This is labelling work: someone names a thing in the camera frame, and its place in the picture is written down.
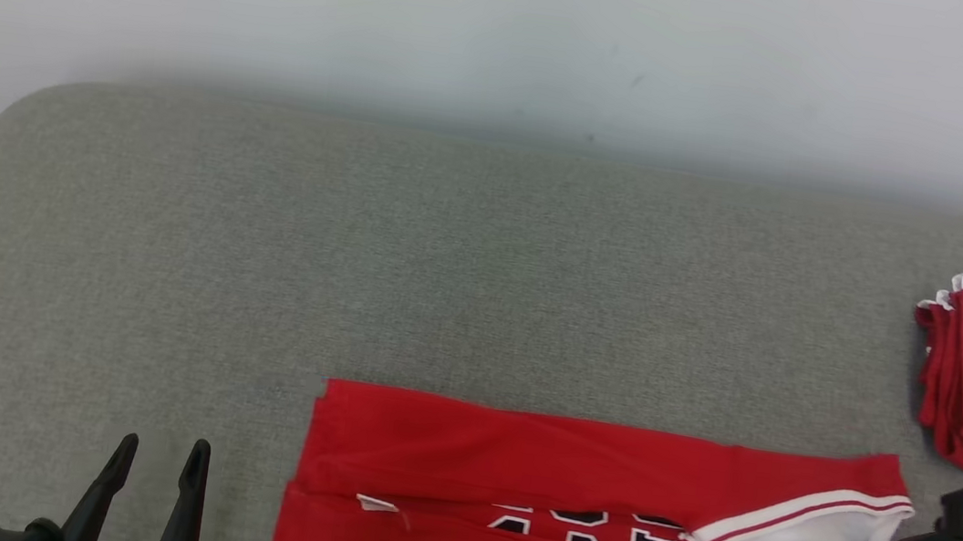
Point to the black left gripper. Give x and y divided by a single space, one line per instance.
22 532

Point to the red jersey with black number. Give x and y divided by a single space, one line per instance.
513 458

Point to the grey fabric sofa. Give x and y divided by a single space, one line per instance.
352 273

